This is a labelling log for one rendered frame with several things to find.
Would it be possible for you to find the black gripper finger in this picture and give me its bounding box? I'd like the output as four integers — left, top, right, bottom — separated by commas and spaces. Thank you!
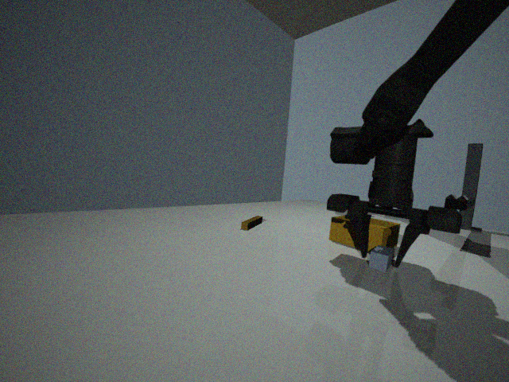
395, 224, 430, 267
345, 214, 371, 258

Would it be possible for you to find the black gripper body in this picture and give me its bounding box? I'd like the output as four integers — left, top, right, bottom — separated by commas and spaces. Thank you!
327, 164, 462, 234

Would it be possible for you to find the brown rectangular bar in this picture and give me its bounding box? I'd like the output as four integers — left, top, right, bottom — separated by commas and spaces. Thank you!
241, 216, 262, 230

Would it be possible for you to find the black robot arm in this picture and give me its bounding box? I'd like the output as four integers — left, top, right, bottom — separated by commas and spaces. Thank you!
329, 0, 509, 167

